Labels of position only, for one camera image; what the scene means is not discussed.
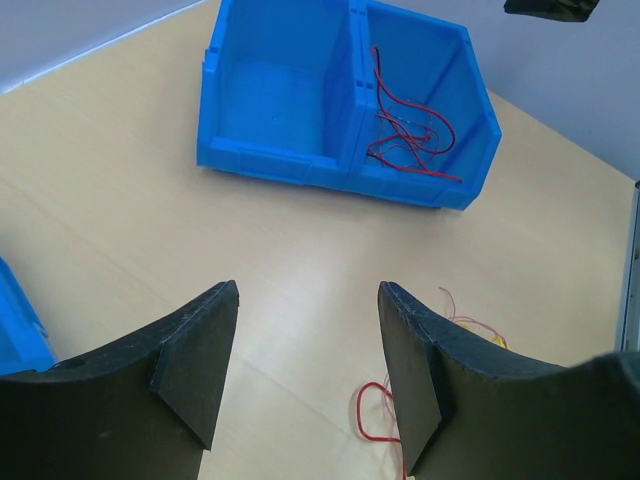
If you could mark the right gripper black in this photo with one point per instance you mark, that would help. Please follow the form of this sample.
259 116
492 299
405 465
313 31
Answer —
577 11

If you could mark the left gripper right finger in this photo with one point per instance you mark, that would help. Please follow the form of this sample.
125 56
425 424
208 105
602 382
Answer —
469 409

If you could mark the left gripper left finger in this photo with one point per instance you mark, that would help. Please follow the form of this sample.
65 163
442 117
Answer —
144 406

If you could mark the small blue bin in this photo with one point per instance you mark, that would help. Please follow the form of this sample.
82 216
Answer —
25 342

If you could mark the large divided blue bin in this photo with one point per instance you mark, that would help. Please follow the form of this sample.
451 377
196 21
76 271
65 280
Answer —
354 96

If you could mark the aluminium frame rails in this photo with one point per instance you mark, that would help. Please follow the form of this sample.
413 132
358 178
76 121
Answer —
627 335

